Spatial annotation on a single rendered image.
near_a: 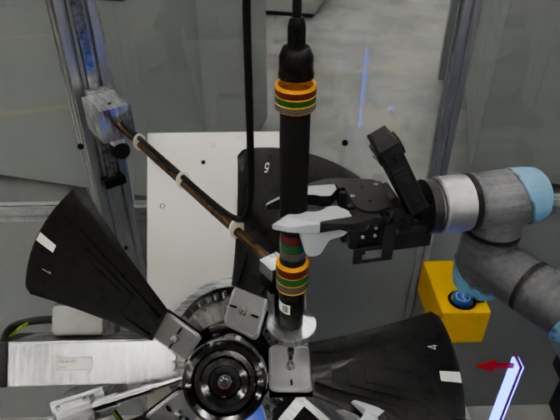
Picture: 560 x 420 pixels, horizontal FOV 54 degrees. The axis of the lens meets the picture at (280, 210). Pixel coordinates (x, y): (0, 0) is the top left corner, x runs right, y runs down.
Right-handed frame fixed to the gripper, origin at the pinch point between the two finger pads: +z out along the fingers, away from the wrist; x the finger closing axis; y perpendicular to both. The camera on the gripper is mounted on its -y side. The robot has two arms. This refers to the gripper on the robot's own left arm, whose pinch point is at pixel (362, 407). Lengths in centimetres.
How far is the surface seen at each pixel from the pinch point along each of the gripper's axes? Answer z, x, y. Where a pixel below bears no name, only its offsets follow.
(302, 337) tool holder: 8.2, -11.4, 3.5
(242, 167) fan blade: 34.5, -21.7, -7.1
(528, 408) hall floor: 11, 130, -104
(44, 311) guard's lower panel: 112, 54, 27
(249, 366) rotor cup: 12.3, -6.9, 10.2
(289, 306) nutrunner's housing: 10.1, -16.4, 3.7
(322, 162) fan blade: 21.7, -25.4, -13.4
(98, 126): 70, -20, 4
